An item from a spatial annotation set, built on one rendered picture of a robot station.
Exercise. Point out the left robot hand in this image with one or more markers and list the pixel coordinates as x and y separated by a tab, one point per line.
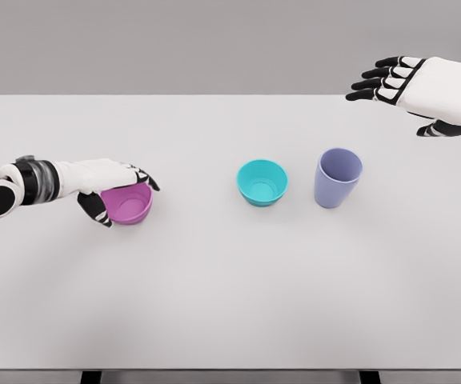
104	173

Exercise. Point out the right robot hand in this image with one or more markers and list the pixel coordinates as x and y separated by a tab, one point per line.
434	90

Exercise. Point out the pink bowl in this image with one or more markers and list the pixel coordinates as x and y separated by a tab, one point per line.
130	206

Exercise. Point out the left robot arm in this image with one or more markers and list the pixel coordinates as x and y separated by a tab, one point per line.
22	184

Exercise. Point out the lavender cup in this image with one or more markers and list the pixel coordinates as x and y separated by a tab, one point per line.
336	180

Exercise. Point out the teal bowl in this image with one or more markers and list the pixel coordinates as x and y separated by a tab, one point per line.
261	184

